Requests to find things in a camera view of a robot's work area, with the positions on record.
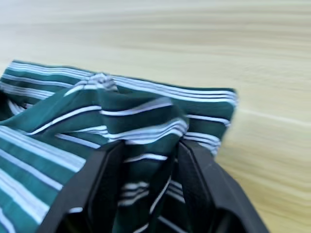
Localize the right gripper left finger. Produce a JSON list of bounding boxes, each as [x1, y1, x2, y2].
[[40, 141, 127, 233]]

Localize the green white striped T-shirt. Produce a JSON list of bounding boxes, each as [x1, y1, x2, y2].
[[0, 60, 239, 233]]

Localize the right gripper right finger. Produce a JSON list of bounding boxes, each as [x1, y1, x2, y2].
[[176, 139, 270, 233]]

